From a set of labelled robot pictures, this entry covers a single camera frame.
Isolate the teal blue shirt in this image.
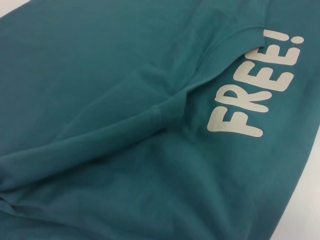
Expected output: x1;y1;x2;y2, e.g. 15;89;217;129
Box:
0;0;320;240

